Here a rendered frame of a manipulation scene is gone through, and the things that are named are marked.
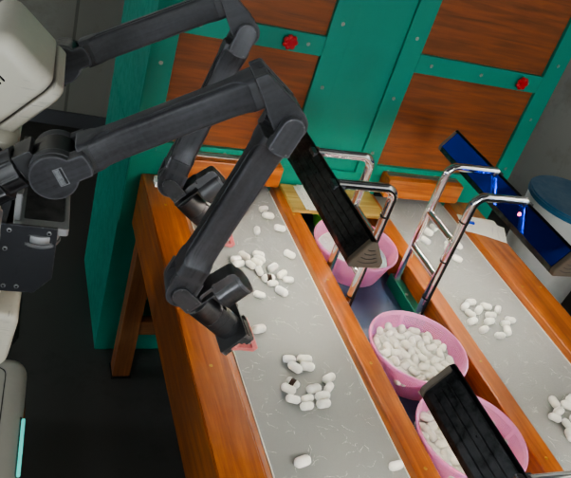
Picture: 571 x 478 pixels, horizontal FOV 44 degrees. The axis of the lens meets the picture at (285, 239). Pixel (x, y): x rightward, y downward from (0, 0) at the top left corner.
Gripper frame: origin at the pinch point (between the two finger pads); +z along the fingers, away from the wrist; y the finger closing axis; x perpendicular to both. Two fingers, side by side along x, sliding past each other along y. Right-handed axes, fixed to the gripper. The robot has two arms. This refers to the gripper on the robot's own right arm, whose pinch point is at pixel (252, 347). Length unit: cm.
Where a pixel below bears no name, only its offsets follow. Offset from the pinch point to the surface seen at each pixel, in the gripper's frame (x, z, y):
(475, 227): -59, 85, 66
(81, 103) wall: 60, 40, 256
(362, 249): -30.3, 0.9, 5.6
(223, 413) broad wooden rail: 11.5, 1.4, -9.0
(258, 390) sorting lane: 6.5, 11.1, -1.0
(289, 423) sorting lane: 3.7, 14.5, -10.6
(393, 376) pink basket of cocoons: -16.6, 39.0, 2.1
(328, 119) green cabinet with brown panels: -40, 24, 84
